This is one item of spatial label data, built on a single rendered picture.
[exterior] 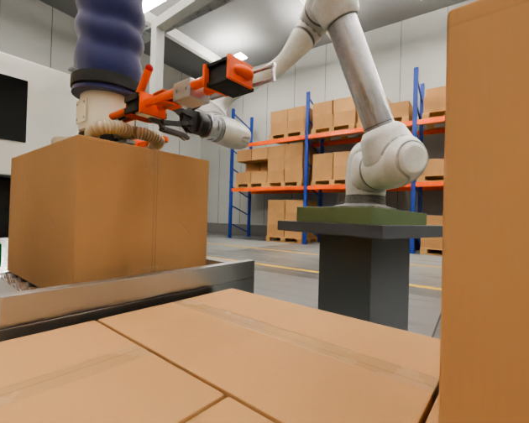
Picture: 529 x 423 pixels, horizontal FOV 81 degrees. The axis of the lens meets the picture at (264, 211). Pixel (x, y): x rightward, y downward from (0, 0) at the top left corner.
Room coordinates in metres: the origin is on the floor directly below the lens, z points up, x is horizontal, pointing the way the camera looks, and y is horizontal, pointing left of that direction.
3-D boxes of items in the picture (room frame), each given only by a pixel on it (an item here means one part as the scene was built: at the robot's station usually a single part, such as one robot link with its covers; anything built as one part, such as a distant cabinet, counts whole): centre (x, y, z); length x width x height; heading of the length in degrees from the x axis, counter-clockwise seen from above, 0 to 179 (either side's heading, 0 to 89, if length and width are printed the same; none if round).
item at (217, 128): (1.07, 0.20, 1.07); 0.09 x 0.06 x 0.09; 51
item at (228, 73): (0.68, 0.09, 1.07); 0.08 x 0.07 x 0.05; 51
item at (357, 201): (1.26, -0.39, 0.83); 0.22 x 0.18 x 0.06; 39
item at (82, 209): (1.06, 0.55, 0.75); 0.60 x 0.40 x 0.40; 51
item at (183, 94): (0.77, 0.19, 1.07); 0.07 x 0.07 x 0.04; 51
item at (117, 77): (1.06, 0.55, 1.19); 0.23 x 0.23 x 0.04
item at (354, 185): (1.24, -0.41, 0.97); 0.18 x 0.16 x 0.22; 8
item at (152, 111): (0.90, 0.36, 1.08); 0.10 x 0.08 x 0.06; 141
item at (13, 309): (0.84, 0.26, 0.58); 0.70 x 0.03 x 0.06; 141
